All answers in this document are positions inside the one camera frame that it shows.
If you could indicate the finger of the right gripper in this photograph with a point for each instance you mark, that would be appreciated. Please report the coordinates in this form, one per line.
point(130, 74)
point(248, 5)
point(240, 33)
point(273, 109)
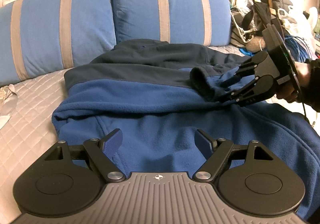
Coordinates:
point(258, 65)
point(257, 90)

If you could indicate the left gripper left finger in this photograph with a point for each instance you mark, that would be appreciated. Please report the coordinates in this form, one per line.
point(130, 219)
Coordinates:
point(100, 152)

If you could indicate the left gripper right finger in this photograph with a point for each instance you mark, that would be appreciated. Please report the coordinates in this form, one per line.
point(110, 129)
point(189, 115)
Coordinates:
point(216, 152)

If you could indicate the blue fleece jacket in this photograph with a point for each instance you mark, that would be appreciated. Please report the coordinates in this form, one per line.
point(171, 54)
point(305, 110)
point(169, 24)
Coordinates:
point(158, 94)

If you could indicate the turquoise cloth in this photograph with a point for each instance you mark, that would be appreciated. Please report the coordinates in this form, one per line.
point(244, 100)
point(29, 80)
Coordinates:
point(246, 52)

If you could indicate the clear plastic bag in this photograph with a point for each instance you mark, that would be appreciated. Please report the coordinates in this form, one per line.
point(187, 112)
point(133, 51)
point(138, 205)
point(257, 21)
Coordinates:
point(244, 6)

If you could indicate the grey quilted bedspread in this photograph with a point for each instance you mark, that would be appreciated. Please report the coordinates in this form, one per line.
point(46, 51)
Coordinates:
point(30, 131)

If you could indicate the right blue striped pillow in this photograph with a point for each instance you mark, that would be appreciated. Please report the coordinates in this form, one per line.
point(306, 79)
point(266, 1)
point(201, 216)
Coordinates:
point(204, 22)

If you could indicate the blue striped pillow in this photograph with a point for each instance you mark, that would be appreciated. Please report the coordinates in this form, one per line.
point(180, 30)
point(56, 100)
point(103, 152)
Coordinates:
point(43, 36)
point(204, 22)

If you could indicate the left blue striped pillow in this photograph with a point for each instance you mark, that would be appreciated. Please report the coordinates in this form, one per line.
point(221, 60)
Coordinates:
point(43, 36)

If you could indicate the black bag with straps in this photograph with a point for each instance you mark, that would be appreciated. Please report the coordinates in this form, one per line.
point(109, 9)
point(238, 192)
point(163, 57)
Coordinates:
point(263, 13)

